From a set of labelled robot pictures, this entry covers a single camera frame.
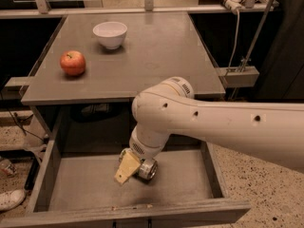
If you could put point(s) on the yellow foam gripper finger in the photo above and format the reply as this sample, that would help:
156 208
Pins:
128 166

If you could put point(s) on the green white 7up can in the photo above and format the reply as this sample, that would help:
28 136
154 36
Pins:
147 169

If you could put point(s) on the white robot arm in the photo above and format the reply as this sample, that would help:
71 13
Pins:
268 131

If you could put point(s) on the open grey top drawer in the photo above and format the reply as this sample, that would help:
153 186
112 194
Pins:
75 187

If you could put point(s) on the grey counter cabinet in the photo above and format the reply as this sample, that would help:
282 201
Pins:
158 45

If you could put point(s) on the red apple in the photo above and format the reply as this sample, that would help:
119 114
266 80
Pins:
73 63

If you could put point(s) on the white sneaker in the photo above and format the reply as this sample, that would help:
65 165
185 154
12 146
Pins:
11 199

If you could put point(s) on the white ceramic bowl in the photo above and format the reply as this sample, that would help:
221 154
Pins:
110 35

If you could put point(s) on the thin metal rod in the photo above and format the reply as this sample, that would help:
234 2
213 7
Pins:
268 7

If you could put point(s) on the grey metal side bracket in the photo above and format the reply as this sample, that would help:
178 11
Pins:
236 78

